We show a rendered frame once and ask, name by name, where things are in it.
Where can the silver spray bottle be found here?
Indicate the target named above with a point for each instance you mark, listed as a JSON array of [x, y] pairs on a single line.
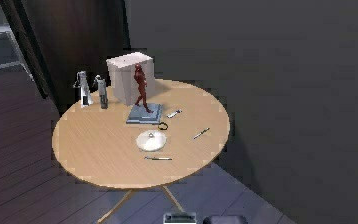
[[84, 90]]

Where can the dark brown door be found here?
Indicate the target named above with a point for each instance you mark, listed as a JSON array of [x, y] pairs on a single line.
[[80, 36]]

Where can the red figure statue grey base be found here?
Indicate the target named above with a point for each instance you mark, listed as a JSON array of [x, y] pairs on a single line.
[[141, 86]]

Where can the silver pen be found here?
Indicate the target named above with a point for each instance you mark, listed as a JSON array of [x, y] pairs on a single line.
[[157, 158], [201, 133]]

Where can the white box container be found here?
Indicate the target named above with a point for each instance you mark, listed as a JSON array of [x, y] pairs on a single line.
[[123, 80]]

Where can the white round plate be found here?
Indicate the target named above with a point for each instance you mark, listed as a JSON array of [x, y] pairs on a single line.
[[151, 140]]

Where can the round wooden table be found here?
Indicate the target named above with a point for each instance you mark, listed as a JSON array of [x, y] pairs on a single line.
[[97, 146]]

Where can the small silver key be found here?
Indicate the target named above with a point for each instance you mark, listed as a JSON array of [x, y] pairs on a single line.
[[174, 113]]

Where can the grey spray bottle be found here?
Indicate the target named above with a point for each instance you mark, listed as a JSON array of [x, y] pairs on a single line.
[[102, 91]]

